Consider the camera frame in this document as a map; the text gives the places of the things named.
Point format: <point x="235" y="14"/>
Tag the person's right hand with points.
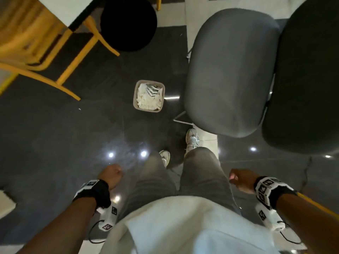
<point x="245" y="181"/>

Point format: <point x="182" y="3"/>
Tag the person's left hand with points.
<point x="111" y="175"/>

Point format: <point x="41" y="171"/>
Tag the person's left fingers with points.
<point x="119" y="174"/>

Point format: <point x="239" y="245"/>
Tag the person's right thumb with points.
<point x="233" y="178"/>

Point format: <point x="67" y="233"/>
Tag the person's left forearm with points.
<point x="63" y="227"/>

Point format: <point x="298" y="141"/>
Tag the person's right forearm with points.
<point x="309" y="222"/>

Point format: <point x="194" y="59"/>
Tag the grey trousers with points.
<point x="201" y="171"/>

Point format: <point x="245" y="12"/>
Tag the white left sneaker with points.
<point x="165" y="156"/>

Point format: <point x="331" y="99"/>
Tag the white sneaker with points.
<point x="192" y="140"/>
<point x="165" y="156"/>

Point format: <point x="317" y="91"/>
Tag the white right sneaker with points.
<point x="192" y="140"/>

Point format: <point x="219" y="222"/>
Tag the white shirt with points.
<point x="185" y="227"/>

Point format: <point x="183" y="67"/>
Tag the beige waste bin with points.
<point x="135" y="100"/>

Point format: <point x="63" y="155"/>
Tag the crumpled white paper waste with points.
<point x="148" y="99"/>

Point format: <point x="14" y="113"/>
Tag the grey upholstered chair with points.
<point x="230" y="74"/>

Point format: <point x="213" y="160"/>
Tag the black upholstered chair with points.
<point x="307" y="76"/>

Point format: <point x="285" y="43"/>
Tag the black round stool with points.
<point x="128" y="23"/>

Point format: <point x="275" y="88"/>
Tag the yellow wooden chair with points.
<point x="23" y="36"/>

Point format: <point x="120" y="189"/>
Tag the yellow furniture leg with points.
<point x="158" y="2"/>

